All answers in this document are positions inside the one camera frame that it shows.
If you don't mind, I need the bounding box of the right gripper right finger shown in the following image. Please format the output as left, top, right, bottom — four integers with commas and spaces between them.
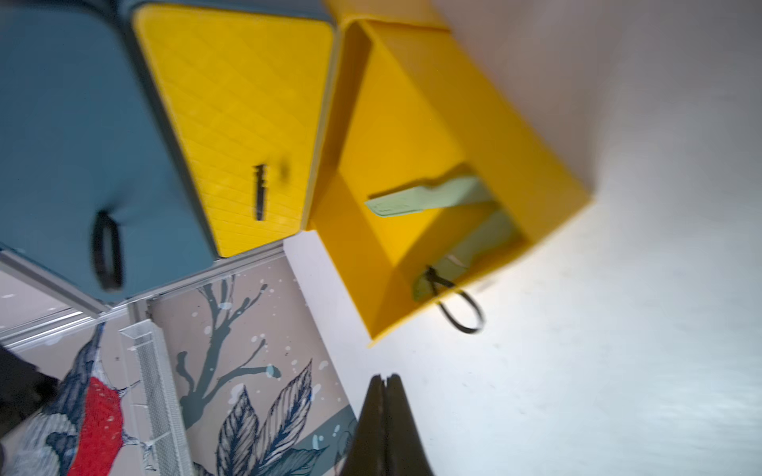
385, 374, 434, 476

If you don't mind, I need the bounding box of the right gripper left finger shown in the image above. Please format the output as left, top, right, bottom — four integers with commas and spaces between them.
341, 375, 387, 476

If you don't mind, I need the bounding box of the light green knife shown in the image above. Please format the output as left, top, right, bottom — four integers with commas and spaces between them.
412, 211, 518, 301

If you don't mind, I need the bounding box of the yellow bottom drawer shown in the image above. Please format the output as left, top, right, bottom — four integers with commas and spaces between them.
309, 1, 591, 340

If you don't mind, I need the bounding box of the yellow drawer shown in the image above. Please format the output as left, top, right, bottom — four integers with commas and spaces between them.
130, 1, 335, 258
309, 1, 591, 340

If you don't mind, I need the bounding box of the teal top drawer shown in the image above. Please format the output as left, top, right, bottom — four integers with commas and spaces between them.
1, 1, 216, 299

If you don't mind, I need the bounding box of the horizontal aluminium bar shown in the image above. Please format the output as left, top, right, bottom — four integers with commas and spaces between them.
1, 241, 285, 350

